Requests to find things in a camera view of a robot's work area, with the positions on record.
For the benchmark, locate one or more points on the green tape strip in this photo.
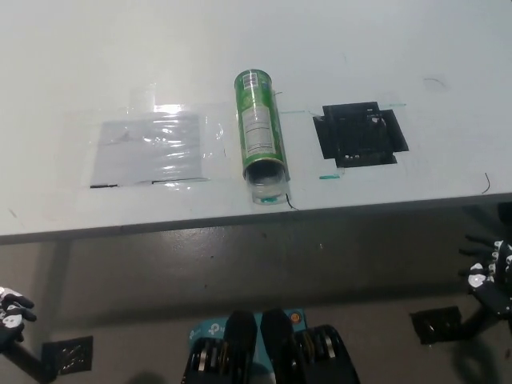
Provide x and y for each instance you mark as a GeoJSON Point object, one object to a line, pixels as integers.
{"type": "Point", "coordinates": [270, 198]}
{"type": "Point", "coordinates": [329, 177]}
{"type": "Point", "coordinates": [298, 111]}

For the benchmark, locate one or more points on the black table leg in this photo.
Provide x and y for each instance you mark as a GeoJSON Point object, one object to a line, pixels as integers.
{"type": "Point", "coordinates": [32, 364]}
{"type": "Point", "coordinates": [476, 318]}

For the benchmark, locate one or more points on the green cylindrical chips can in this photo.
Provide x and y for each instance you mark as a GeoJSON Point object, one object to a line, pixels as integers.
{"type": "Point", "coordinates": [256, 120]}

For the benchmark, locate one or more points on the black tape patch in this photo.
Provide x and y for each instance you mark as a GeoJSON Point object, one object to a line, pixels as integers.
{"type": "Point", "coordinates": [358, 136]}

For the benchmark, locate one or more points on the black teal robot torso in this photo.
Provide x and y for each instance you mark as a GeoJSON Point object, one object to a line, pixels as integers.
{"type": "Point", "coordinates": [272, 352]}

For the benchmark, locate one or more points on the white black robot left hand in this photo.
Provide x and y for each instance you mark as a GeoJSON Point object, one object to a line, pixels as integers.
{"type": "Point", "coordinates": [12, 314]}

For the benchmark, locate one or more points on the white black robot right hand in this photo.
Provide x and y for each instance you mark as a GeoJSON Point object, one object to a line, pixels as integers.
{"type": "Point", "coordinates": [490, 290]}

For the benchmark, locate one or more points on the clear plastic film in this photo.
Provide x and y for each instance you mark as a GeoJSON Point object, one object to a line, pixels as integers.
{"type": "Point", "coordinates": [214, 140]}

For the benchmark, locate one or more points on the clear plastic sheet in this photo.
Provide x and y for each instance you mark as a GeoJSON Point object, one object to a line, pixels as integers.
{"type": "Point", "coordinates": [148, 148]}

